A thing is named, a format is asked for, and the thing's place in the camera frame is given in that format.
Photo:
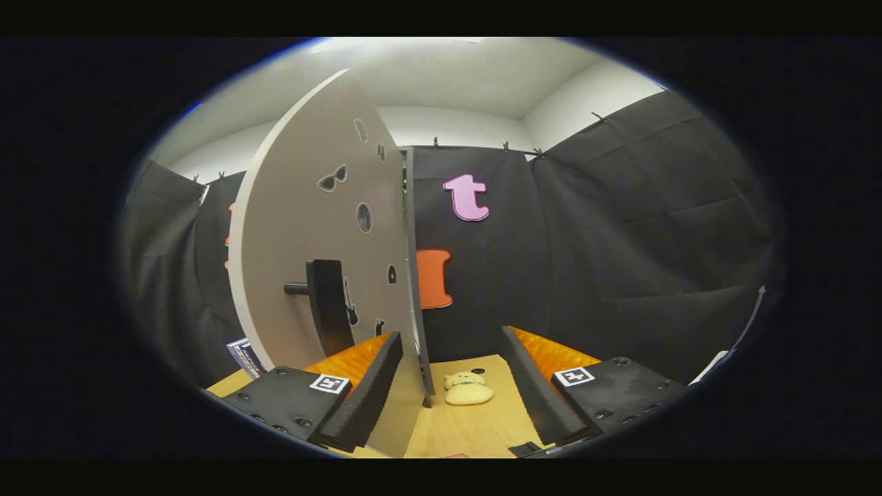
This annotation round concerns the white and blue box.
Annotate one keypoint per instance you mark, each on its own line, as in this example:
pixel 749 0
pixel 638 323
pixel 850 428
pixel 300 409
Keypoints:
pixel 244 357

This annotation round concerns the grey framed cabinet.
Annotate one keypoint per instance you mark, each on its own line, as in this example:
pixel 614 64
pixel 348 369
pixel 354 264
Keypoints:
pixel 412 227

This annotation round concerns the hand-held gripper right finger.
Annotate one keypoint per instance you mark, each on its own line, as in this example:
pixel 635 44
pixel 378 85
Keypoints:
pixel 530 386

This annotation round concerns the yellow plush toy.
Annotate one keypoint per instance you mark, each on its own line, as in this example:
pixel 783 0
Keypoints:
pixel 467 391

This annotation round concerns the black backdrop cloth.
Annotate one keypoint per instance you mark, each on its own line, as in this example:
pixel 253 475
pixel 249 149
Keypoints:
pixel 641 241

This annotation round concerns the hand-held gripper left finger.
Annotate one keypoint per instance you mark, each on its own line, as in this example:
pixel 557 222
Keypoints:
pixel 372 393

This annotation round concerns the rectangular ceiling light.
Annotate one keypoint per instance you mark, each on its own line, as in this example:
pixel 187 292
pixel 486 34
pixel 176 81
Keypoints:
pixel 393 43

